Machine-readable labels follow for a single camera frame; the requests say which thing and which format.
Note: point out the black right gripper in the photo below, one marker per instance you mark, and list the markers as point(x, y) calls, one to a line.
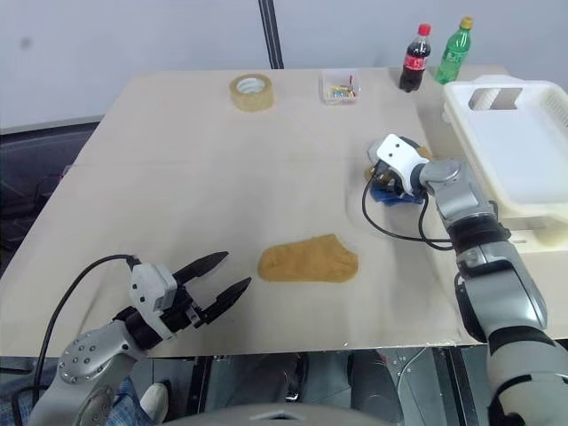
point(381, 171)

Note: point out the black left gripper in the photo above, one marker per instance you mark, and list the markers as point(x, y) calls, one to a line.
point(184, 315)

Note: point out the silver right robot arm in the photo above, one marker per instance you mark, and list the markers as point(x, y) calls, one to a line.
point(501, 288)

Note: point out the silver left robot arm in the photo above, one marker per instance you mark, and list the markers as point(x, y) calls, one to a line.
point(84, 355)

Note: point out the dark blue sock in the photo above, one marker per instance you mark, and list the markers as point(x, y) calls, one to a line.
point(390, 199)

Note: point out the flat mustard brown sock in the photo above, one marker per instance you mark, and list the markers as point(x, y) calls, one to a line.
point(310, 259)

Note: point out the white plastic basket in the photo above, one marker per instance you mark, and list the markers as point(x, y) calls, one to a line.
point(510, 146)

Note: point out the cream raised platform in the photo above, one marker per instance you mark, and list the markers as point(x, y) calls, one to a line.
point(432, 128)

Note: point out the small colourful items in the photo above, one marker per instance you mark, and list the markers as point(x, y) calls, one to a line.
point(345, 92)

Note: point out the clear plastic box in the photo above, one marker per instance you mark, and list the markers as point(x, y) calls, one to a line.
point(327, 86)

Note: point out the cola bottle with red cap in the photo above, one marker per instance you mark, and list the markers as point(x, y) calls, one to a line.
point(412, 62)

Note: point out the white shoe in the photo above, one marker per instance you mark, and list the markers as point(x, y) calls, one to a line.
point(155, 399)

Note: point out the green bottle with yellow cap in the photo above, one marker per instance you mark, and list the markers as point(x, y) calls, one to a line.
point(455, 51)

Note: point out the brown packing tape roll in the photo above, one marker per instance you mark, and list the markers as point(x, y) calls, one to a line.
point(253, 102)

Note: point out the blue jeans leg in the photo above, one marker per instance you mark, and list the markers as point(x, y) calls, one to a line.
point(122, 404)

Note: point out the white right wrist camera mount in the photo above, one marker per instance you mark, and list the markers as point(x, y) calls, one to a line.
point(399, 153)

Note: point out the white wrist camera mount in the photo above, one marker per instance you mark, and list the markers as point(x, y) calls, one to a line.
point(399, 153)
point(148, 284)

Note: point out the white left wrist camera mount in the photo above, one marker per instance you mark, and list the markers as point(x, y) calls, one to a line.
point(148, 284)

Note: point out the silver metal table frame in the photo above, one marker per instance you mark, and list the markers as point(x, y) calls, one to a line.
point(426, 381)

